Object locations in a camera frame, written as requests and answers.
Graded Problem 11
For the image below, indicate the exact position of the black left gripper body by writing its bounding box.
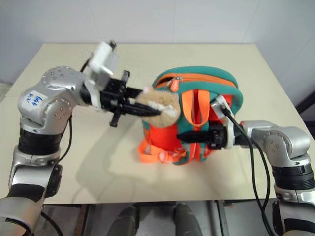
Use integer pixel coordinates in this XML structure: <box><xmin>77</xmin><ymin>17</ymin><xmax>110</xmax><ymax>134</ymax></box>
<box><xmin>99</xmin><ymin>70</ymin><xmax>138</xmax><ymax>127</ymax></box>

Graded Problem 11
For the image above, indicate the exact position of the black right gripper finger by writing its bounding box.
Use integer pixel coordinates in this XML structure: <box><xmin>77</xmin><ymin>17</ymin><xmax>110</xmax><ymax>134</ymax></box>
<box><xmin>181</xmin><ymin>136</ymin><xmax>210</xmax><ymax>144</ymax></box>
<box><xmin>177</xmin><ymin>131</ymin><xmax>210</xmax><ymax>138</ymax></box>

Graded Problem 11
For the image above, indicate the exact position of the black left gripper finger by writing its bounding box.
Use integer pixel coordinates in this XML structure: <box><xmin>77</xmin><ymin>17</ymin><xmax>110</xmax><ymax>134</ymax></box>
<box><xmin>125</xmin><ymin>87</ymin><xmax>146</xmax><ymax>99</ymax></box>
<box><xmin>123</xmin><ymin>102</ymin><xmax>163</xmax><ymax>118</ymax></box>

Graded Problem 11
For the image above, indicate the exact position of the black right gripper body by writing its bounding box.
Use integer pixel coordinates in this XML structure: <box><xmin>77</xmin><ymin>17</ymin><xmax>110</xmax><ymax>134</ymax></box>
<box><xmin>208</xmin><ymin>124</ymin><xmax>228</xmax><ymax>150</ymax></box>

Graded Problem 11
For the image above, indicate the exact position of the beige plush toy pendant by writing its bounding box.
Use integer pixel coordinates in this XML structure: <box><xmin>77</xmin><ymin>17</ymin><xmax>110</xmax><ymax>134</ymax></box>
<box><xmin>134</xmin><ymin>86</ymin><xmax>180</xmax><ymax>127</ymax></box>

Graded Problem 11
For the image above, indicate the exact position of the orange and green backpack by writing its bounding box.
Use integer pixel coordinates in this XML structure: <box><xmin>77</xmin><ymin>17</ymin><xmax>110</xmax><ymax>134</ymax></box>
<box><xmin>137</xmin><ymin>65</ymin><xmax>244</xmax><ymax>165</ymax></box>

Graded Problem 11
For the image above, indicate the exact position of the dark rounded shape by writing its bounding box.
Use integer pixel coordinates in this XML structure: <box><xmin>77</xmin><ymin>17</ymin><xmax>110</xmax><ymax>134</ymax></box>
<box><xmin>173</xmin><ymin>203</ymin><xmax>201</xmax><ymax>236</ymax></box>
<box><xmin>113</xmin><ymin>205</ymin><xmax>140</xmax><ymax>236</ymax></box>

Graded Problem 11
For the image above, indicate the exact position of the dark furniture piece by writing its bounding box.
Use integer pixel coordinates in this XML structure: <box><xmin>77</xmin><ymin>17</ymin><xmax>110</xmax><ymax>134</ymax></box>
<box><xmin>294</xmin><ymin>89</ymin><xmax>315</xmax><ymax>121</ymax></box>

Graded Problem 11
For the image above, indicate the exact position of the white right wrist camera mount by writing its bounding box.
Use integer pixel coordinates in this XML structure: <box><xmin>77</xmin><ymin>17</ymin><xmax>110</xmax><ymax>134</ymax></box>
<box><xmin>210</xmin><ymin>94</ymin><xmax>234</xmax><ymax>149</ymax></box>

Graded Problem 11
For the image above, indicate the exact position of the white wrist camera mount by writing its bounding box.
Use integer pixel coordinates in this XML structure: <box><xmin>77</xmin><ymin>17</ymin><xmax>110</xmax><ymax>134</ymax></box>
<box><xmin>85</xmin><ymin>41</ymin><xmax>120</xmax><ymax>111</ymax></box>
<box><xmin>210</xmin><ymin>94</ymin><xmax>234</xmax><ymax>149</ymax></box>

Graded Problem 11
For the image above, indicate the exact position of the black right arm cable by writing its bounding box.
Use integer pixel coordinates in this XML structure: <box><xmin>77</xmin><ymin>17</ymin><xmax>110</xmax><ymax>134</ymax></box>
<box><xmin>221</xmin><ymin>104</ymin><xmax>275</xmax><ymax>236</ymax></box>

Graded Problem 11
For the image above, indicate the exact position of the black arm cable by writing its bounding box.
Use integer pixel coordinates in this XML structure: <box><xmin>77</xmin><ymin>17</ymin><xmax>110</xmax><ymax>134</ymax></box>
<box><xmin>40</xmin><ymin>58</ymin><xmax>92</xmax><ymax>236</ymax></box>
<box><xmin>221</xmin><ymin>104</ymin><xmax>275</xmax><ymax>236</ymax></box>

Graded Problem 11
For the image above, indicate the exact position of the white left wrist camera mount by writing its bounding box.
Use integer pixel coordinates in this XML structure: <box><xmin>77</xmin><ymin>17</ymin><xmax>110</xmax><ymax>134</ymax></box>
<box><xmin>85</xmin><ymin>41</ymin><xmax>120</xmax><ymax>111</ymax></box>

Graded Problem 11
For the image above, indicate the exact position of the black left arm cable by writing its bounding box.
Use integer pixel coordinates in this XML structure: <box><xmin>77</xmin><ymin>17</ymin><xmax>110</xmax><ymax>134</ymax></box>
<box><xmin>40</xmin><ymin>58</ymin><xmax>92</xmax><ymax>236</ymax></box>

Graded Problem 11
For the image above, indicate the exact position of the grey metal table frame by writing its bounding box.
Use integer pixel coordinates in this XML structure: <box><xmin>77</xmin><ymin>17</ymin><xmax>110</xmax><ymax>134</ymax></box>
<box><xmin>206</xmin><ymin>200</ymin><xmax>231</xmax><ymax>236</ymax></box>

